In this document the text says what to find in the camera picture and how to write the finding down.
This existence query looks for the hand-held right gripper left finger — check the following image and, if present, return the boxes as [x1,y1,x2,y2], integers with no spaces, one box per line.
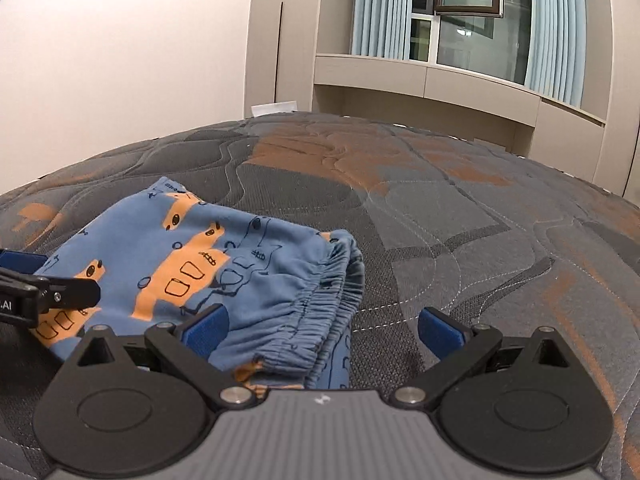
[65,303,255,409]

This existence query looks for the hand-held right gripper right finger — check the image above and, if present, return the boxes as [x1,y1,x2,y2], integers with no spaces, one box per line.
[391,306,584,409]

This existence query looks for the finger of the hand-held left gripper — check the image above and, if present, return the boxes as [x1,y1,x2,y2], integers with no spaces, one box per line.
[0,249,49,276]
[29,276,102,314]

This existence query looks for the blue orange printed pants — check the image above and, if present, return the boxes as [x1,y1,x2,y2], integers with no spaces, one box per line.
[29,176,367,392]

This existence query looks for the grey orange quilted bedspread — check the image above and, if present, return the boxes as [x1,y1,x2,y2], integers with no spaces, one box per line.
[0,111,640,480]

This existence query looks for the white flat box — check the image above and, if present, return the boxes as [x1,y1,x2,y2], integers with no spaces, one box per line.
[251,101,297,119]

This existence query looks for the beige built-in cabinet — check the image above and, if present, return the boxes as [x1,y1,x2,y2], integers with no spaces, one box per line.
[244,0,640,198]

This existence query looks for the window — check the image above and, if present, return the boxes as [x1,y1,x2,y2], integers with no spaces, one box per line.
[409,0,532,87]

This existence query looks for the light blue curtain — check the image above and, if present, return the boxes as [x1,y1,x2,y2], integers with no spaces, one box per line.
[524,0,587,107]
[351,0,416,62]

